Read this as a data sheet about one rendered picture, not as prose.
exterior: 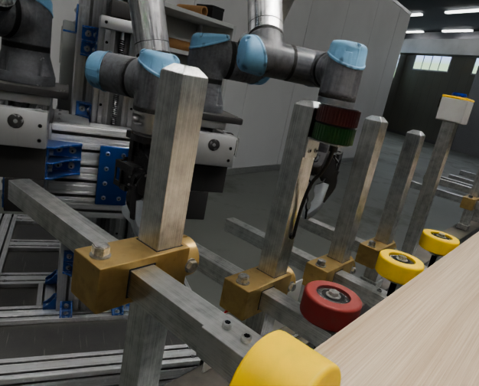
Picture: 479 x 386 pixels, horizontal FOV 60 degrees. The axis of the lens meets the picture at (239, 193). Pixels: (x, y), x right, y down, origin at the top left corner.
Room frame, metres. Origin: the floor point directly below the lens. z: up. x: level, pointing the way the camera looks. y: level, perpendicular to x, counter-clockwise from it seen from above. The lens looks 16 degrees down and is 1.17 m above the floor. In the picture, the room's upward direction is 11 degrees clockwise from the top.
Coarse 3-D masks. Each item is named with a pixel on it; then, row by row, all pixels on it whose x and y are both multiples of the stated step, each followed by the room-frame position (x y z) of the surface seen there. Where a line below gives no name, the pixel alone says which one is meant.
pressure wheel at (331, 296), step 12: (312, 288) 0.52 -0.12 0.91; (324, 288) 0.54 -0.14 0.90; (336, 288) 0.54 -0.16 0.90; (312, 300) 0.50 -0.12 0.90; (324, 300) 0.50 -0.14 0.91; (336, 300) 0.51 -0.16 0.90; (348, 300) 0.51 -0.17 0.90; (360, 300) 0.52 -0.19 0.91; (312, 312) 0.49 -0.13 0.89; (324, 312) 0.48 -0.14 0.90; (336, 312) 0.48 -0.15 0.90; (348, 312) 0.48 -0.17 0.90; (324, 324) 0.48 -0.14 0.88; (336, 324) 0.48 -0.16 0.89; (348, 324) 0.48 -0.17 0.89
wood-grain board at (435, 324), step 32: (448, 256) 0.79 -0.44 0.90; (416, 288) 0.61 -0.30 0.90; (448, 288) 0.63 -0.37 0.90; (384, 320) 0.49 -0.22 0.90; (416, 320) 0.50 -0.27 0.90; (448, 320) 0.52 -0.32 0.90; (320, 352) 0.39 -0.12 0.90; (352, 352) 0.40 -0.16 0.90; (384, 352) 0.41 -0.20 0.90; (416, 352) 0.43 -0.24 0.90; (448, 352) 0.44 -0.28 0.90; (352, 384) 0.35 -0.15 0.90; (384, 384) 0.36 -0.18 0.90; (416, 384) 0.37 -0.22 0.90; (448, 384) 0.38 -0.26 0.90
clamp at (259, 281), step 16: (240, 272) 0.60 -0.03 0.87; (256, 272) 0.61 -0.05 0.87; (288, 272) 0.65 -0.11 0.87; (224, 288) 0.57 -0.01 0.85; (240, 288) 0.55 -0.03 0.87; (256, 288) 0.56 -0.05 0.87; (288, 288) 0.63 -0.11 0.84; (224, 304) 0.57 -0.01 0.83; (240, 304) 0.55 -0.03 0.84; (256, 304) 0.57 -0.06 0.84
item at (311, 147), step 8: (328, 104) 0.60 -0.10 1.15; (344, 128) 0.57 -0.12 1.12; (352, 128) 0.58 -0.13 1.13; (312, 144) 0.62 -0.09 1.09; (328, 144) 0.58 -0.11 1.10; (336, 144) 0.57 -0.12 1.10; (304, 152) 0.61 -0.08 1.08; (312, 152) 0.62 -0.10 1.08; (328, 160) 0.60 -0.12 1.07; (312, 184) 0.61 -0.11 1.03; (304, 200) 0.62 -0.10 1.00; (296, 224) 0.62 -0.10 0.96
